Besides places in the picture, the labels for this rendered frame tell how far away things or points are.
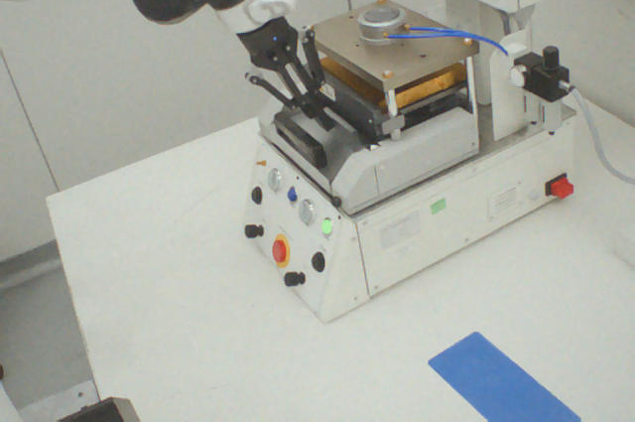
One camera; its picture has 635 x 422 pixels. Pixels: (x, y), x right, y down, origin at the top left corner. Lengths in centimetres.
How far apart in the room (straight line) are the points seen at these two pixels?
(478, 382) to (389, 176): 33
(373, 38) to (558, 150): 39
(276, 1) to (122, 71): 161
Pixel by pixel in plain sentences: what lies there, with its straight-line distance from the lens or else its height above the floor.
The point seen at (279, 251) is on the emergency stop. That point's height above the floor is 80.
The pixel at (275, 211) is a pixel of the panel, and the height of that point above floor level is 84.
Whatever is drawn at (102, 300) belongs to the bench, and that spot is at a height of 75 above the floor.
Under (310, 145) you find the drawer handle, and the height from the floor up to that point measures 101.
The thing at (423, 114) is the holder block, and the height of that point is 99.
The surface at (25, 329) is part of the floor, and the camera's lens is 273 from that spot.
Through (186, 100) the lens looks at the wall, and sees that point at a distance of 275.
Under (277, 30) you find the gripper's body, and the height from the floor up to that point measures 120.
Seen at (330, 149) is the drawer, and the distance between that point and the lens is 127.
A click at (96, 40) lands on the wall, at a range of 261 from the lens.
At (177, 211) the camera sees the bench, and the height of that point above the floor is 75.
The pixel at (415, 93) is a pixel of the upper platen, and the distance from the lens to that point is 123.
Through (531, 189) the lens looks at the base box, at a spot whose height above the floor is 81.
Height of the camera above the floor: 164
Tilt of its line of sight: 34 degrees down
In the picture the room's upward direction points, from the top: 12 degrees counter-clockwise
